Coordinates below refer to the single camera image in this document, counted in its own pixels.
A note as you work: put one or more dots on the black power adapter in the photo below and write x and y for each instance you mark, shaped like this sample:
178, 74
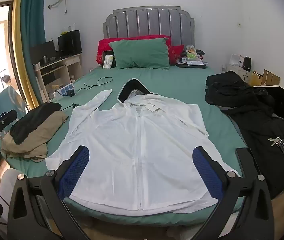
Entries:
71, 93

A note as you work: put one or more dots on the black speaker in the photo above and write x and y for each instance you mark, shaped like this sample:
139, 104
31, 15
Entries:
247, 63

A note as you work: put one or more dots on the black monitor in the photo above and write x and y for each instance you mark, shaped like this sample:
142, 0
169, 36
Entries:
43, 50

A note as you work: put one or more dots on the green snack packet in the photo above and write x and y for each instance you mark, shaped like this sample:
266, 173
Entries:
191, 52

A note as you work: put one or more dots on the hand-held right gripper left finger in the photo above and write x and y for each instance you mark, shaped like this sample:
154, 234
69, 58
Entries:
78, 170

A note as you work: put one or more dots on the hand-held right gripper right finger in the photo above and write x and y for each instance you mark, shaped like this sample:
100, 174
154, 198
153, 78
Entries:
207, 175

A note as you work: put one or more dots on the white hooded jacket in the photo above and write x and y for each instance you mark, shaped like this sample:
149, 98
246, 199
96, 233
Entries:
132, 142

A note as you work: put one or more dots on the black clothes pile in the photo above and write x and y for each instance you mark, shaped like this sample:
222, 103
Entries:
252, 110

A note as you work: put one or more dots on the small red pillow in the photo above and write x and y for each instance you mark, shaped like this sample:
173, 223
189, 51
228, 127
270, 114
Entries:
175, 53

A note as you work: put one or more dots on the black folded cloth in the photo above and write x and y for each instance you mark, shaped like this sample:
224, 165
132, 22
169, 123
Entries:
32, 120

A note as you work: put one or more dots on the yellow curtain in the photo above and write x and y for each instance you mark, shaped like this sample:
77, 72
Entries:
19, 42

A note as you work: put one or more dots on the white nightstand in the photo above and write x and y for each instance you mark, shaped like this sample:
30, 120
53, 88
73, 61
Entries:
237, 73

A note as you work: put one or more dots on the light wooden desk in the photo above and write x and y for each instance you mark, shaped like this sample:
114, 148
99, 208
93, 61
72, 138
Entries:
64, 67

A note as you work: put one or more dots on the stack of books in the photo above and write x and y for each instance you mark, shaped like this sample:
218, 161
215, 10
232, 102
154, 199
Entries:
194, 63

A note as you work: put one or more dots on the green pillow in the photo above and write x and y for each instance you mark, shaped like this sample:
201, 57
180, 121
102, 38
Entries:
142, 52

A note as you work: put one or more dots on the teal curtain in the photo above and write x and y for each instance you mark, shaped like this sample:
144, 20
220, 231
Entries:
32, 30

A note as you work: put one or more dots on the khaki pants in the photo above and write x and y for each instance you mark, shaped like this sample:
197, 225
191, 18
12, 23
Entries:
32, 140

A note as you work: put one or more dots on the metal cup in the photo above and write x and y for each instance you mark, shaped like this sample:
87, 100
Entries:
44, 60

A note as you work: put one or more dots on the bed with green sheet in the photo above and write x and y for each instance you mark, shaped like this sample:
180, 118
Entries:
182, 87

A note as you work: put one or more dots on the car key bunch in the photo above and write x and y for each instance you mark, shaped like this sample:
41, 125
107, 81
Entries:
280, 145

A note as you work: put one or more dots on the cardboard box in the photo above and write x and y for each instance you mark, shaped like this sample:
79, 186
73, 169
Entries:
269, 78

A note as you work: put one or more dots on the white and yellow pack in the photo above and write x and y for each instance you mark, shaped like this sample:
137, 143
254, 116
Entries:
108, 62

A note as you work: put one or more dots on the black computer tower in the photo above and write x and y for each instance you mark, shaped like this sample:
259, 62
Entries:
73, 42

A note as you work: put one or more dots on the black tablet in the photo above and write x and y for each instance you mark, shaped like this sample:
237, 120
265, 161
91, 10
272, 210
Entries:
247, 160

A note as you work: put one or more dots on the large red pillow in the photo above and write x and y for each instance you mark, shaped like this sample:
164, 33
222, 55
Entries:
104, 47

